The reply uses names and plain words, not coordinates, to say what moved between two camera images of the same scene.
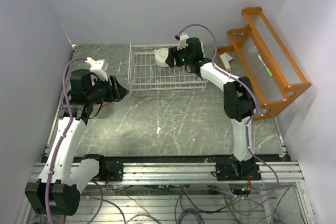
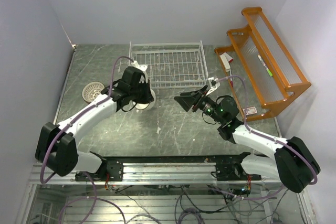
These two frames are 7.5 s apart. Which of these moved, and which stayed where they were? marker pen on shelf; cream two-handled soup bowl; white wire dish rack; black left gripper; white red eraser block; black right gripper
Moved: black right gripper; cream two-handled soup bowl; black left gripper
Stayed: white wire dish rack; white red eraser block; marker pen on shelf
